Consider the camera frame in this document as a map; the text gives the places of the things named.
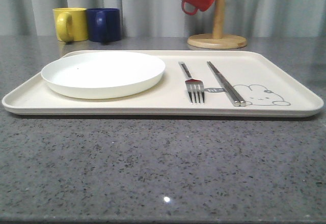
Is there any silver metal fork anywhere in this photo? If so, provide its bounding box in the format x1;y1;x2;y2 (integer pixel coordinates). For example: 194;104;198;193
179;62;205;104

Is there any yellow mug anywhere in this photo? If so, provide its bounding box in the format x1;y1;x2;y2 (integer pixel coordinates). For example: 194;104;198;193
52;8;88;42

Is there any grey curtain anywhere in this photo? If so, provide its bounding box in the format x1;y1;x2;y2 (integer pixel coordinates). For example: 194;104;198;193
1;0;325;37

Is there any cream rabbit serving tray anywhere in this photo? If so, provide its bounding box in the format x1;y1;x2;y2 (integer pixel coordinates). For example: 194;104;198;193
2;50;324;117

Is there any silver metal chopstick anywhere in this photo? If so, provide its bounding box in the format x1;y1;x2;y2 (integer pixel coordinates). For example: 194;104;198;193
206;61;240;107
206;61;247;107

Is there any white round plate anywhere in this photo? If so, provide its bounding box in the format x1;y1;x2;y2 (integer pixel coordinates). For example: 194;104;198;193
41;51;166;99

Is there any dark blue mug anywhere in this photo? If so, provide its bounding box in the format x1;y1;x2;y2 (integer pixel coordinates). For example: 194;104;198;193
86;8;122;43

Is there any wooden mug tree stand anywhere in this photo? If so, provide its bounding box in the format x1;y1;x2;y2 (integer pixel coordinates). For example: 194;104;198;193
187;0;247;49

